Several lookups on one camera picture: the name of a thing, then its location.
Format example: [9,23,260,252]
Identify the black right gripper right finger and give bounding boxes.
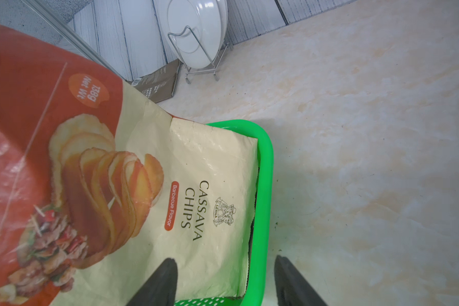
[274,255,327,306]

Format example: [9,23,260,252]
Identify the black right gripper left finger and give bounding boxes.
[126,258,178,306]

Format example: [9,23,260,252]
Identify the cassava chips bag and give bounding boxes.
[0,25,258,305]

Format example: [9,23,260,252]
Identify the green plastic basket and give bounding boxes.
[175,119,274,306]

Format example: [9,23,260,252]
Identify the olive brown Lerna bag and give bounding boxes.
[131,59,182,103]

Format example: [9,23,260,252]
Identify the white plate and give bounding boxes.
[154,0,228,56]

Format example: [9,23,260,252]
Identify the wire plate stand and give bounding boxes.
[167,25,233,84]

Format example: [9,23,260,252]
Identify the metal corner post left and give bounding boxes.
[23,1,133,82]

